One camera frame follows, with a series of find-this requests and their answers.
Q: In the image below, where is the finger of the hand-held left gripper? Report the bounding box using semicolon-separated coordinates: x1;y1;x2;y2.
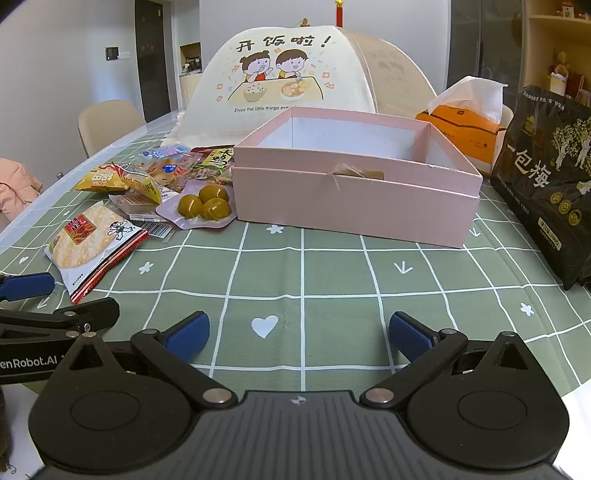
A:
0;272;56;303
0;296;121;341

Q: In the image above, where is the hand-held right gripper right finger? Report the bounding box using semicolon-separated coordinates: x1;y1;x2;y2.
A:
359;311;557;409

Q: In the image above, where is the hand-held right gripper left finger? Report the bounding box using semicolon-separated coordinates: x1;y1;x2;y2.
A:
41;311;238;409

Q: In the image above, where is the red white rice cracker packet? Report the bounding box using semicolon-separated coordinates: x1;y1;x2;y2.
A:
45;202;149;304

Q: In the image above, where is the clear beige snack packet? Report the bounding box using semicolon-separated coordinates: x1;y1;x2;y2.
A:
108;191;174;238

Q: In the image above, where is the yellow snack packet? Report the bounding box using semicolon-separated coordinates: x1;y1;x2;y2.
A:
71;168;130;192

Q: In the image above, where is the green plum pack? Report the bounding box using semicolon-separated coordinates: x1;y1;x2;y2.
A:
156;179;238;230

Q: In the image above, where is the clear yellow red cracker packet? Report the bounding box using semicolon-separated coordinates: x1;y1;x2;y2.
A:
113;162;162;204

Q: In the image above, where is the pink cardboard box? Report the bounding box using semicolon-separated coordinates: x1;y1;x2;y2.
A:
230;107;484;249

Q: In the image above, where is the pale cracker packet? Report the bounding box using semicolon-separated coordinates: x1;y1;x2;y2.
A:
148;154;199;190

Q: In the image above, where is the red snack packet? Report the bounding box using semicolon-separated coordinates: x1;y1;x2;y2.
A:
191;147;236;185

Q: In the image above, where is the blue snack packet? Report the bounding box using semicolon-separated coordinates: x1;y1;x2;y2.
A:
142;143;192;160

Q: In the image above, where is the pink jacket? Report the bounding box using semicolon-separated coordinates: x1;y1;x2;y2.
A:
0;158;43;222

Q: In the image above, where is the green checked tablecloth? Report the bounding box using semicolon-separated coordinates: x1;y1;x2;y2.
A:
0;134;591;402

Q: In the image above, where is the beige chair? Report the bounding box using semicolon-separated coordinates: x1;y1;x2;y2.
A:
78;100;147;158

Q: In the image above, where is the black snack bag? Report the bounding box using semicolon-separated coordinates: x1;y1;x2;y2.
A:
489;84;591;291

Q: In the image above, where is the orange white wrapped packet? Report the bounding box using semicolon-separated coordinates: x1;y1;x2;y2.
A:
414;104;509;177

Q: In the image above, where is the white tissue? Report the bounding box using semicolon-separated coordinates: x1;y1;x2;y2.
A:
427;75;509;125

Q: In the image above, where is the dark door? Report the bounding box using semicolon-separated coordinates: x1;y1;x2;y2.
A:
135;0;171;123

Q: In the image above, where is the wooden shelf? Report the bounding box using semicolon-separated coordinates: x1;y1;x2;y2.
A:
524;0;591;107

